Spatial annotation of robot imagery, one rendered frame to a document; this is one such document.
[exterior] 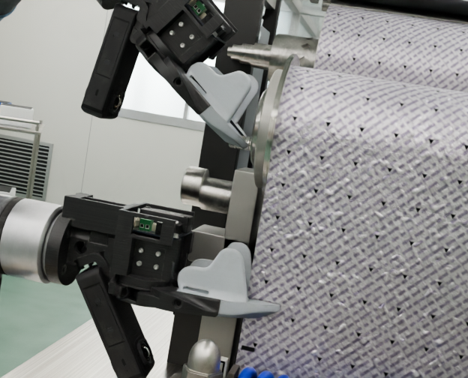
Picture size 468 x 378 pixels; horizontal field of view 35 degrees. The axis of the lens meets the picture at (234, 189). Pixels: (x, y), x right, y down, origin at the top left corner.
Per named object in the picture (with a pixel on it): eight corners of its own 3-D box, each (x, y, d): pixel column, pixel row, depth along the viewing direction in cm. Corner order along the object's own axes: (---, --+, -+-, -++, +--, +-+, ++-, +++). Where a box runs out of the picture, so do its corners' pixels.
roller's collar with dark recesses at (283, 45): (272, 84, 100) (280, 36, 99) (316, 91, 99) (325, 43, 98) (265, 81, 94) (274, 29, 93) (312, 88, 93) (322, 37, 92)
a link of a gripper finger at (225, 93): (277, 113, 69) (215, 38, 70) (230, 154, 70) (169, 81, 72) (283, 115, 72) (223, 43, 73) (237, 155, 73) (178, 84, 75)
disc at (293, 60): (277, 198, 80) (301, 59, 78) (281, 199, 80) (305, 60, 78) (253, 215, 66) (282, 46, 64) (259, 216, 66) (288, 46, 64)
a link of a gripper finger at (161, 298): (216, 304, 64) (119, 282, 65) (213, 321, 64) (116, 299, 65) (229, 292, 68) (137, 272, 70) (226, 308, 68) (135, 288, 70)
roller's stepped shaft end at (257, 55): (229, 64, 99) (232, 40, 99) (273, 71, 98) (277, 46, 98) (223, 62, 96) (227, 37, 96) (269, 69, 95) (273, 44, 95)
